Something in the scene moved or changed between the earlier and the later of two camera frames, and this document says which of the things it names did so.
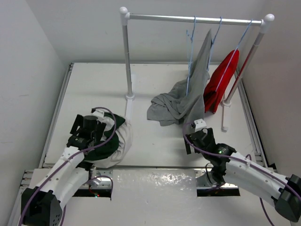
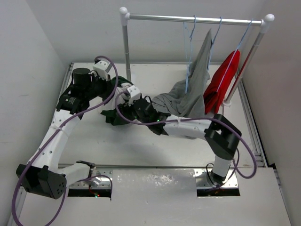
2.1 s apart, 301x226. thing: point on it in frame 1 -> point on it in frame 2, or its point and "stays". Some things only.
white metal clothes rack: x=264 y=22 stays
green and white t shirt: x=115 y=144 -> x=119 y=97
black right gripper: x=209 y=132 -> x=127 y=108
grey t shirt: x=182 y=101 stays
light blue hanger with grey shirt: x=212 y=43 stays
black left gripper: x=77 y=124 -> x=106 y=84
